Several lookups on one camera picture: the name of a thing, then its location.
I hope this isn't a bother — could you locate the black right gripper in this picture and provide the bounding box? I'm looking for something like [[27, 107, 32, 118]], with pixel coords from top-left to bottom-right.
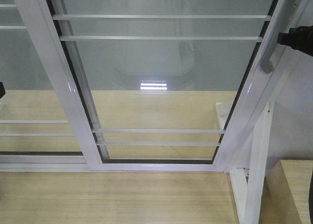
[[277, 26, 313, 56]]

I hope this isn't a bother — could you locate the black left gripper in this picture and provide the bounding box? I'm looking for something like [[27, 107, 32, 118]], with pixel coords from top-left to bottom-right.
[[0, 82, 5, 98]]

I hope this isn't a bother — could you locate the grey door handle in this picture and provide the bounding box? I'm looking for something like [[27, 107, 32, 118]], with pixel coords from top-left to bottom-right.
[[259, 0, 301, 74]]

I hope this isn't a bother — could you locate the white sliding glass door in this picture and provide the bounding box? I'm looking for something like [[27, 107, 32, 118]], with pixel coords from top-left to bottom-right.
[[14, 0, 298, 171]]

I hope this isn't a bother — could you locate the white bottom door track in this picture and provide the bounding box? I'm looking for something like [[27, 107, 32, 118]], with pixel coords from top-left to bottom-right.
[[0, 163, 224, 173]]

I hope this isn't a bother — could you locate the white fixed glass panel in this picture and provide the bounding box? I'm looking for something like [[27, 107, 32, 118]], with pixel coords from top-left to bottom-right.
[[0, 0, 85, 163]]

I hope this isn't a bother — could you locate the white diagonal support brace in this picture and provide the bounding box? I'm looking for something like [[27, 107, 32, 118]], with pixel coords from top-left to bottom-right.
[[244, 102, 274, 224]]

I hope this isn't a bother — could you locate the white rear base support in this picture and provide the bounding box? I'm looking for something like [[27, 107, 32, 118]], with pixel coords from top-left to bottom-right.
[[215, 99, 234, 130]]

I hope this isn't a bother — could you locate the wooden block platform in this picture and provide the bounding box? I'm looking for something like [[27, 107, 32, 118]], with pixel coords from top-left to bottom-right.
[[259, 160, 313, 224]]

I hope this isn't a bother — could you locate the white door frame post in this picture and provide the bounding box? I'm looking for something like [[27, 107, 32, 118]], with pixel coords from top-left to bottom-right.
[[214, 0, 313, 173]]

